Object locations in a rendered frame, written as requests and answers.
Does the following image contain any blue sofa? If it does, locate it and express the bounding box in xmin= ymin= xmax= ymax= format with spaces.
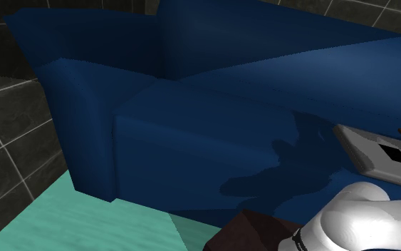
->
xmin=4 ymin=0 xmax=401 ymax=229

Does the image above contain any dark robot stand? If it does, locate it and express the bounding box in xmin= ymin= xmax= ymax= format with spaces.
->
xmin=202 ymin=208 xmax=305 ymax=251

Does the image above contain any turquoise rug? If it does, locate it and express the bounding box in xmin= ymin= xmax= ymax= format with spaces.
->
xmin=0 ymin=169 xmax=222 ymax=251

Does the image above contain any grey flat tablet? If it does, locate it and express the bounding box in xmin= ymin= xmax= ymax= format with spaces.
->
xmin=333 ymin=123 xmax=401 ymax=192

